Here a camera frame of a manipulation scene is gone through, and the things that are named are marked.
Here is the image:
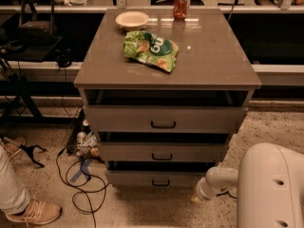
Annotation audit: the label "red soda can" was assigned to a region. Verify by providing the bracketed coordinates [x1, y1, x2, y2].
[173, 0, 188, 21]

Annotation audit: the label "black headphones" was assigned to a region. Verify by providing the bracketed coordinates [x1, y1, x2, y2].
[55, 48, 74, 68]

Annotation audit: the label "black bag with handle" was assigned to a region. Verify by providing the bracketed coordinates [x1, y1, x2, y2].
[17, 0, 56, 46]

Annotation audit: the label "light trouser leg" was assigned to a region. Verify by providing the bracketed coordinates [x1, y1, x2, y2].
[0, 147, 30, 215]

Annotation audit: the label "green chip bag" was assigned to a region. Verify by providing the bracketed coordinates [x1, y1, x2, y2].
[123, 30, 179, 73]

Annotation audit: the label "tan sneaker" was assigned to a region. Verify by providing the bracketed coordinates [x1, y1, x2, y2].
[6, 199, 62, 225]
[4, 137, 26, 160]

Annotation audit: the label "grey middle drawer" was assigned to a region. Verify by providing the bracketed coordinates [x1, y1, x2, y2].
[99, 143, 228, 162]

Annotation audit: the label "grey top drawer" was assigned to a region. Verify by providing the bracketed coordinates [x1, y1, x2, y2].
[84, 105, 247, 133]

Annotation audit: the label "grey drawer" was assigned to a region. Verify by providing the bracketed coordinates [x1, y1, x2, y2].
[84, 105, 247, 133]
[99, 143, 228, 162]
[105, 161, 215, 187]

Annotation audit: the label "tan sneaker rear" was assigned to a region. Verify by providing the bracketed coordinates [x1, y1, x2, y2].
[4, 137, 26, 160]

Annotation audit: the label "tan sneaker front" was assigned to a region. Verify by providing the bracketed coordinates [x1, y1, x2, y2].
[6, 199, 62, 225]

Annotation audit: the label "grey drawer cabinet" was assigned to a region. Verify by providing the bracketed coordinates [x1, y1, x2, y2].
[73, 8, 263, 188]

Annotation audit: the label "pile of bottles trash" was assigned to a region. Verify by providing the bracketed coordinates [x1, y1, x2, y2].
[76, 119, 100, 158]

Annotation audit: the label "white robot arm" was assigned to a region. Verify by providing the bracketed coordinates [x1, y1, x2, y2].
[193, 143, 304, 228]

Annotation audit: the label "black clamp tool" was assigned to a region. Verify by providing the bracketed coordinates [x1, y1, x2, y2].
[19, 144, 47, 168]

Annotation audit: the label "grey bottom drawer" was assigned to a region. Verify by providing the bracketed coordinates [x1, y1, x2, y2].
[105, 161, 215, 187]

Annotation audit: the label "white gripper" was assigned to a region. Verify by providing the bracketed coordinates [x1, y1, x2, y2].
[191, 178, 219, 204]

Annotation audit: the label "black floor cable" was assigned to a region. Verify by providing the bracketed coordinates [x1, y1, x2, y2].
[55, 147, 111, 228]

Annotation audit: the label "white bowl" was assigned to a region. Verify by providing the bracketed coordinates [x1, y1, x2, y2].
[115, 11, 149, 31]

